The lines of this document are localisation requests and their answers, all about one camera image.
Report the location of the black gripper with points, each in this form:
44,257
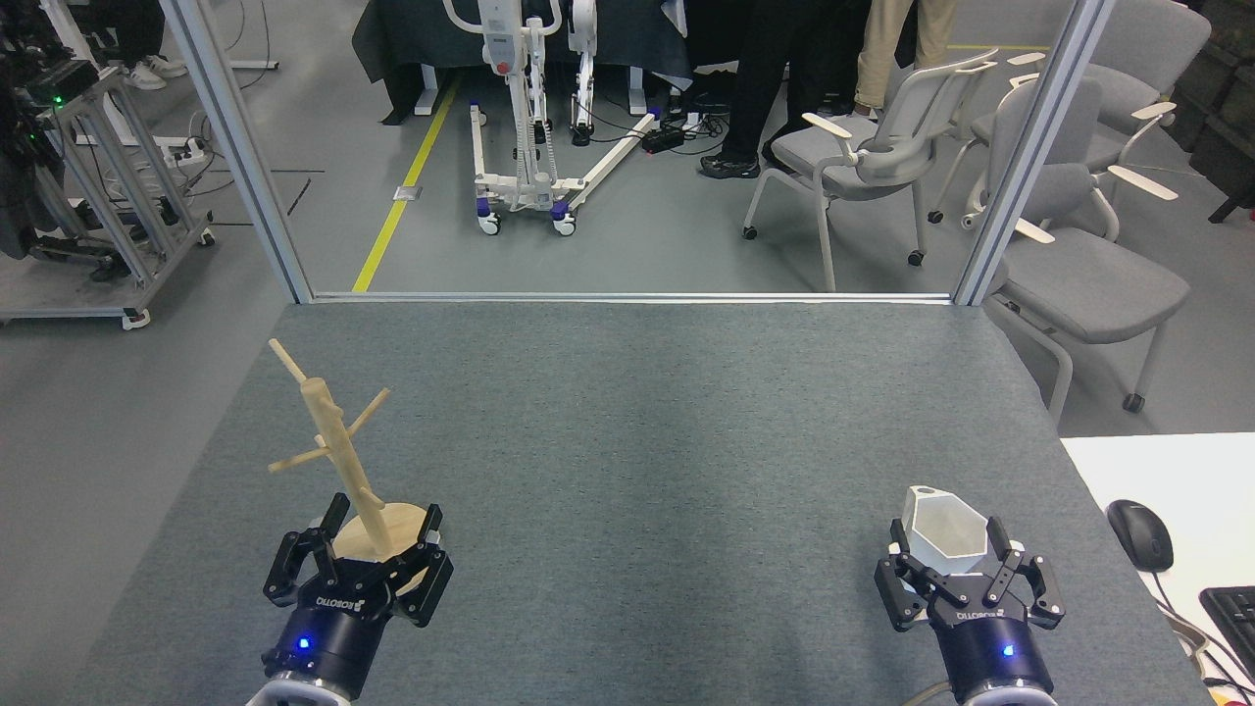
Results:
985,642
333,628

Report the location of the white faceted cup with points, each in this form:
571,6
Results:
946,529

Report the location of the wooden cup rack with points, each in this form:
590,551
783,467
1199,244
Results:
333,441

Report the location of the black computer mouse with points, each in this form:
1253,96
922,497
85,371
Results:
1142,534

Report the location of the white desk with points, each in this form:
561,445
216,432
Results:
1177,471

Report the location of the black keyboard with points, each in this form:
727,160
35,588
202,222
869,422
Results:
1233,623

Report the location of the grey chair with white armrests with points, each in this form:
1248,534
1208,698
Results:
873,157
1088,279
1147,49

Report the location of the silver floor socket plate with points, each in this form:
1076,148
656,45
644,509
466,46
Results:
407,193

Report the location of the white power strip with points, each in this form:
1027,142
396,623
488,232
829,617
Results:
184,150

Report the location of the white stand on wheels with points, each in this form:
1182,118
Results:
510,118

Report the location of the black power strip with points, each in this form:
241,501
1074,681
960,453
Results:
663,139

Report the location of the table with black cloth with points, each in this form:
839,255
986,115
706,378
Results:
422,39

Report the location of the black cabinet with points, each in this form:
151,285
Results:
1221,108

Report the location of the person with white shoes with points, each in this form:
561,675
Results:
147,74

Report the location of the person in beige trousers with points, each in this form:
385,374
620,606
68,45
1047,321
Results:
887,49

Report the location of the person in black trousers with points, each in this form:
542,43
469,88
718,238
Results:
765,78

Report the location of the silver post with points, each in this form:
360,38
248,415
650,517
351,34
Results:
240,157
1029,157

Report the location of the metal frame cart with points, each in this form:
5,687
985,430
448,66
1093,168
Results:
108,196

